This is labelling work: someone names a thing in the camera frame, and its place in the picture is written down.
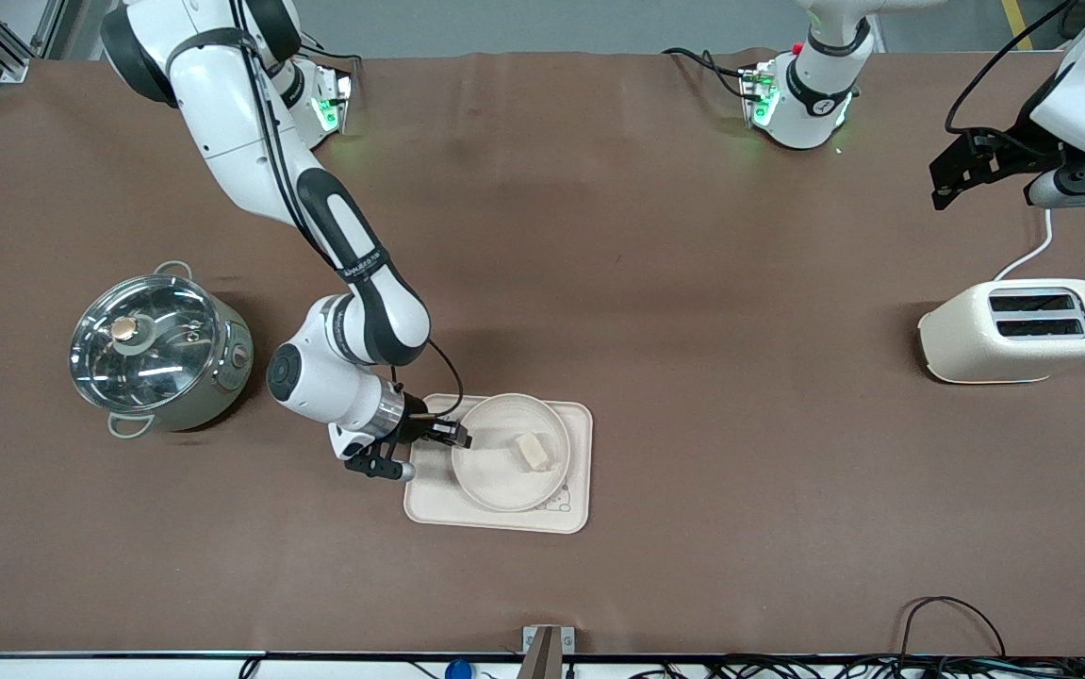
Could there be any round cream plate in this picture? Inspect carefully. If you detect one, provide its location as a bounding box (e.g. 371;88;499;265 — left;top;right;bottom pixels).
451;393;571;513

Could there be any small pale bun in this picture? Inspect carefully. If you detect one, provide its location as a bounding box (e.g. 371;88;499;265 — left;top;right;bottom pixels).
514;432;557;472

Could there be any cream rabbit print tray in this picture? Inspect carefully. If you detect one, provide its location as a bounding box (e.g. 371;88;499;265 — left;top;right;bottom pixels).
403;393;594;536

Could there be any metal connector plate green light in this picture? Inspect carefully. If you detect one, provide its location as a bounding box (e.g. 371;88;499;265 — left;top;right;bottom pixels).
312;64;354;135
739;61;781;129

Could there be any yellow floor tape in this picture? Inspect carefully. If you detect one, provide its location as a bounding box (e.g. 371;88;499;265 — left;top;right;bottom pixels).
1001;0;1033;48

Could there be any steel electric cooking pot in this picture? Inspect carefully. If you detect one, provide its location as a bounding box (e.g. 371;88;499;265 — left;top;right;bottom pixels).
71;261;255;439

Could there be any cream two-slot toaster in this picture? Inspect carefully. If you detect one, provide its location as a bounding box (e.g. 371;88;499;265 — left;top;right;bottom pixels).
917;278;1085;385

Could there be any glass pot lid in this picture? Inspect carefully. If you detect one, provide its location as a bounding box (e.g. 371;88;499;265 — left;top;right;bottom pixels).
69;273;227;413

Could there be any brown table mat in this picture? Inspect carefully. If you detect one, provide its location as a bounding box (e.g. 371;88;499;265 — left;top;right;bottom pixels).
0;52;1085;656

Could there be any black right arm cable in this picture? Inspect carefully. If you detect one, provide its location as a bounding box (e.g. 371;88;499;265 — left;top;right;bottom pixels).
231;0;465;422

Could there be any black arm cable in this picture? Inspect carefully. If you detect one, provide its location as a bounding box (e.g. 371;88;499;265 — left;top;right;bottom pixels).
231;0;465;422
944;0;1082;138

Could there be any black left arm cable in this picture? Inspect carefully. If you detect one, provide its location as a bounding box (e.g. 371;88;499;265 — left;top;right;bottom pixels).
944;0;1082;138

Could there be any white toaster power cable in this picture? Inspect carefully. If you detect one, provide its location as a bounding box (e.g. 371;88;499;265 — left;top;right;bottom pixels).
993;207;1055;282

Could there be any grey metal edge bracket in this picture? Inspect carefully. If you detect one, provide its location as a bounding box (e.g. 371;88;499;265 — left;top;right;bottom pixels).
522;624;576;679

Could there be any black left base cable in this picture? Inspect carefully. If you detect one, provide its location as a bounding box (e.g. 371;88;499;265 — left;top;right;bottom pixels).
662;47;755;101

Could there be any black base cable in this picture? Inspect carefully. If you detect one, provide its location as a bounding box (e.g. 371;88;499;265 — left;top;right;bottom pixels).
302;36;361;76
662;47;755;101

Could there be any black right base cable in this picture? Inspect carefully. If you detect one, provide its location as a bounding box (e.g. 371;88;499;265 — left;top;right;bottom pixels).
302;36;361;76

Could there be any black looped cable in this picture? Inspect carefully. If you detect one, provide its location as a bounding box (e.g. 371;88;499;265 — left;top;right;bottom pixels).
896;595;1010;661

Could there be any black cable bundle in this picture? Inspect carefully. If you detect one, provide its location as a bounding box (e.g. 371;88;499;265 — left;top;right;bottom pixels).
636;655;1085;679

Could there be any aluminium frame profile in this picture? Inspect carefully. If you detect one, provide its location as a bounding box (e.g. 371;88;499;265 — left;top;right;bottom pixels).
0;0;67;83

